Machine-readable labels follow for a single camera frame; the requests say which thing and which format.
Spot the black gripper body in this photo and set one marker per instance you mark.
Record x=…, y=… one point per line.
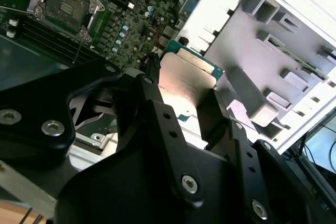
x=126, y=195

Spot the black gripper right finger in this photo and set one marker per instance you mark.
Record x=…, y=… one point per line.
x=211, y=124

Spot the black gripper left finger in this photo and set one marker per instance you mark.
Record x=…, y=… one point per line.
x=39, y=108

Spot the silver CPU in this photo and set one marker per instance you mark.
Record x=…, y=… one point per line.
x=183, y=85

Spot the thin metal locking lever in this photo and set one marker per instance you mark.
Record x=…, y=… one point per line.
x=78, y=51

